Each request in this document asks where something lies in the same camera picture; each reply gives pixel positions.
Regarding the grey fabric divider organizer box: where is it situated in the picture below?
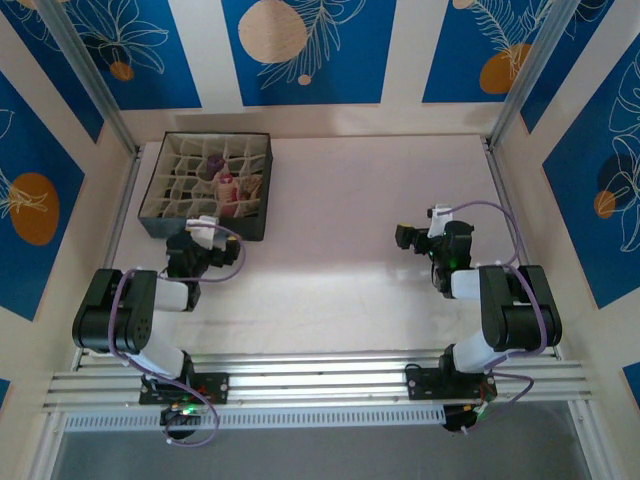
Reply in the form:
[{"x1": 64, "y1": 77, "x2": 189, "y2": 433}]
[{"x1": 137, "y1": 130, "x2": 274, "y2": 242}]

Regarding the peach sock with purple stripes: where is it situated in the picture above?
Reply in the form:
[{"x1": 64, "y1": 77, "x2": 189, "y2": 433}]
[{"x1": 213, "y1": 172, "x2": 239, "y2": 217}]

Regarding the beige brown green argyle sock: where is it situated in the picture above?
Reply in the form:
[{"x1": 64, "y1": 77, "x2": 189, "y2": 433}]
[{"x1": 239, "y1": 174, "x2": 264, "y2": 202}]

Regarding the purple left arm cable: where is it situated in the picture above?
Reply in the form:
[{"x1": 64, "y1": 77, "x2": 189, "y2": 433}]
[{"x1": 112, "y1": 222, "x2": 247, "y2": 448}]

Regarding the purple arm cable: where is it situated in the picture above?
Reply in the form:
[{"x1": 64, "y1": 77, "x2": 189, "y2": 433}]
[
  {"x1": 112, "y1": 222, "x2": 247, "y2": 448},
  {"x1": 434, "y1": 199, "x2": 546, "y2": 436}
]

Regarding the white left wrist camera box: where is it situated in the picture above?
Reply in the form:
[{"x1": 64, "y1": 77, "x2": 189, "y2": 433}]
[{"x1": 183, "y1": 215, "x2": 224, "y2": 250}]

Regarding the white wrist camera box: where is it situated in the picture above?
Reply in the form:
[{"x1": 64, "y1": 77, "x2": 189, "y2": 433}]
[
  {"x1": 183, "y1": 215, "x2": 224, "y2": 250},
  {"x1": 427, "y1": 203, "x2": 454, "y2": 239}
]

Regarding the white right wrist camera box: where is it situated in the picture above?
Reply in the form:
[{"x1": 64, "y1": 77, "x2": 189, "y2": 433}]
[{"x1": 427, "y1": 203, "x2": 454, "y2": 239}]

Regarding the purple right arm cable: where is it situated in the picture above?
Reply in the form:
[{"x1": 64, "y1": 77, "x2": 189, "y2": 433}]
[{"x1": 434, "y1": 199, "x2": 546, "y2": 436}]

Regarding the aluminium side rail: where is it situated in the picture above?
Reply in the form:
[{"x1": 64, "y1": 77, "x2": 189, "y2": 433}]
[
  {"x1": 480, "y1": 135, "x2": 561, "y2": 360},
  {"x1": 72, "y1": 144, "x2": 144, "y2": 371}
]

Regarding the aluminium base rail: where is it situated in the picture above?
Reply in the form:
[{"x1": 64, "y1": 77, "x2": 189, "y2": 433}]
[{"x1": 42, "y1": 352, "x2": 596, "y2": 412}]

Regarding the white slotted cable duct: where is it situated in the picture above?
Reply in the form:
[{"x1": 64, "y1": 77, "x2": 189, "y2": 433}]
[{"x1": 64, "y1": 403, "x2": 446, "y2": 432}]

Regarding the aluminium frame post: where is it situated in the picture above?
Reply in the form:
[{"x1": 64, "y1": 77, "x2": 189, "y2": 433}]
[
  {"x1": 487, "y1": 0, "x2": 574, "y2": 151},
  {"x1": 37, "y1": 0, "x2": 139, "y2": 156}
]

